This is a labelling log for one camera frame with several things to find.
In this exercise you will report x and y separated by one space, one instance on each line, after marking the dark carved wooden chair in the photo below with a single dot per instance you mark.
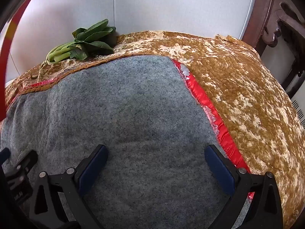
269 16

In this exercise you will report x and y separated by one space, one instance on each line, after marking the grey felt mat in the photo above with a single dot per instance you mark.
131 112

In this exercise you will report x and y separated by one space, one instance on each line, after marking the white appliance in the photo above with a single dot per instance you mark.
297 100

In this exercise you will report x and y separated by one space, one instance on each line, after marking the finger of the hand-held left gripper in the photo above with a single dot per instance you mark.
4 154
25 162

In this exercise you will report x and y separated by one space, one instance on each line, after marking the gold patterned tablecloth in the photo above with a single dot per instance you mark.
238 76

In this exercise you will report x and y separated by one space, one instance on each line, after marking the green leafy vegetable bunch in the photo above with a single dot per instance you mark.
93 37

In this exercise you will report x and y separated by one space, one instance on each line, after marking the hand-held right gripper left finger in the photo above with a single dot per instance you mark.
94 169

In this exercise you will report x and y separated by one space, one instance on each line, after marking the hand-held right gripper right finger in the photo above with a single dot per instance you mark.
218 169

